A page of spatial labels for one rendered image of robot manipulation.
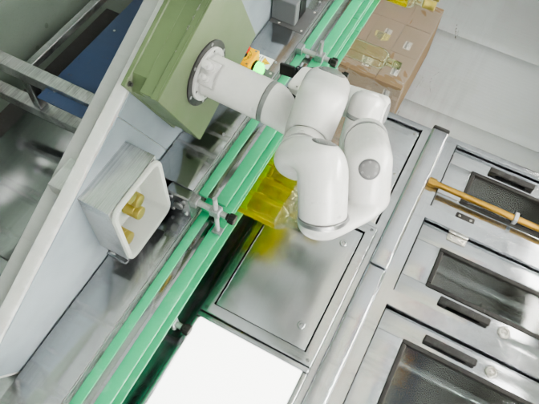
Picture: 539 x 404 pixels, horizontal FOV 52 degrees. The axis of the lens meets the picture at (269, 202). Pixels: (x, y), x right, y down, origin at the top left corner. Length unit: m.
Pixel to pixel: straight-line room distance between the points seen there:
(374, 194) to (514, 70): 5.94
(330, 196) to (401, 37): 4.81
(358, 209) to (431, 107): 5.19
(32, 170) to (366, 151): 1.22
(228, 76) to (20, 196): 0.89
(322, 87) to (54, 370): 0.85
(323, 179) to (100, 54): 1.04
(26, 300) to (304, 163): 0.67
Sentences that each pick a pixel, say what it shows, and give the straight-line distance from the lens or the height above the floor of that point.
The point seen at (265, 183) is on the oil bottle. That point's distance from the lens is 1.55.
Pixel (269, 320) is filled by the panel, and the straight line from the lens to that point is 1.54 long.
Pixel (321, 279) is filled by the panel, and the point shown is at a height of 1.24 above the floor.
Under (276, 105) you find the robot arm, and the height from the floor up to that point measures 1.03.
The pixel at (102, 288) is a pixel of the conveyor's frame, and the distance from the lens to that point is 1.42.
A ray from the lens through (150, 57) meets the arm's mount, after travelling 1.18.
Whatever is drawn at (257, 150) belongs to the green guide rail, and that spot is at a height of 0.95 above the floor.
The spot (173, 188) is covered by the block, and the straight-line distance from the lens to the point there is 1.40.
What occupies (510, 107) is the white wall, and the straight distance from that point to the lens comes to 6.49.
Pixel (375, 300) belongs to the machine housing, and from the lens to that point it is 1.63.
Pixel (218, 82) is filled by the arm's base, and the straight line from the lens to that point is 1.22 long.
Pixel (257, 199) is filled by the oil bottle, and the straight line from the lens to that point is 1.52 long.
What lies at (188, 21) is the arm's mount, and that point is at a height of 0.82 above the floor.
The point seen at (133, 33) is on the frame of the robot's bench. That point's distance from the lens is 1.31.
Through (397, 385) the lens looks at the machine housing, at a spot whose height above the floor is 1.54.
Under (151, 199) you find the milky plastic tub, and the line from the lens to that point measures 1.41.
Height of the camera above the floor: 1.35
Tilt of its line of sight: 12 degrees down
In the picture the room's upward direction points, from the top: 115 degrees clockwise
